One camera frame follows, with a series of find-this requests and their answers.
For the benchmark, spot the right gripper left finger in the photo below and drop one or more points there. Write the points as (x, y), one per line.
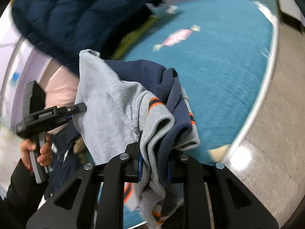
(94, 196)

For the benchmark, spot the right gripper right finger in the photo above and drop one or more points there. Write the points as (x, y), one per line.
(214, 197)

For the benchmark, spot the grey navy sweatshirt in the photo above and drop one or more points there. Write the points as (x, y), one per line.
(136, 101)

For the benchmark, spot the person's left forearm black sleeve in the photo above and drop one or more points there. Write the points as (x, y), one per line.
(22, 198)

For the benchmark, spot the person's left hand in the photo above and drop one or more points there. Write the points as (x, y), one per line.
(45, 158)

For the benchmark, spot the dark denim jacket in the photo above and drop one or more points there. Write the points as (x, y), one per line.
(65, 162)

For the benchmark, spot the blue item on shelf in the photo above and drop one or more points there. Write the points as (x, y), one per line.
(15, 77)

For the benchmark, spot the navy yellow puffer jacket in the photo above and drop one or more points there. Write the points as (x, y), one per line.
(63, 28)

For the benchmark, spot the teal quilted bedspread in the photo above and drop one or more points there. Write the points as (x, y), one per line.
(221, 51)

